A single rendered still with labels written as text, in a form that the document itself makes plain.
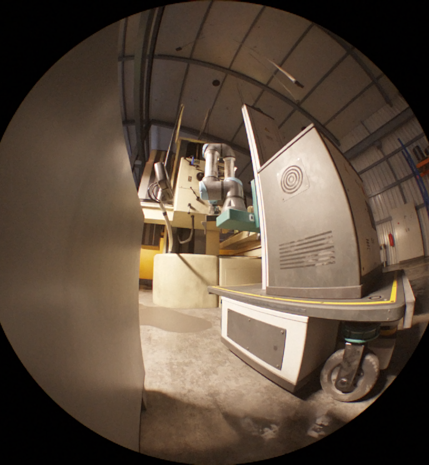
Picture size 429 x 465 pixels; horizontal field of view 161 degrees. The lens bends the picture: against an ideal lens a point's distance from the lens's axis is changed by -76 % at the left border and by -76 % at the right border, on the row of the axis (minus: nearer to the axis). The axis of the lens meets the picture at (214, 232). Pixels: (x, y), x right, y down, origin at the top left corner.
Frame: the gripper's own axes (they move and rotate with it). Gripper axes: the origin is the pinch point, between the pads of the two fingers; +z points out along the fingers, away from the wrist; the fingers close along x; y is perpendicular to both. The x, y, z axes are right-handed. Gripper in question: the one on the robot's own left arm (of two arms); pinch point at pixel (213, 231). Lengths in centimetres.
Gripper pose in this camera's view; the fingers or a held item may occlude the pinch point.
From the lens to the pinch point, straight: 126.4
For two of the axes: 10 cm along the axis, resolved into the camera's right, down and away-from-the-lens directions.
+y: -2.8, -1.6, 9.5
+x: -9.6, 0.5, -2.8
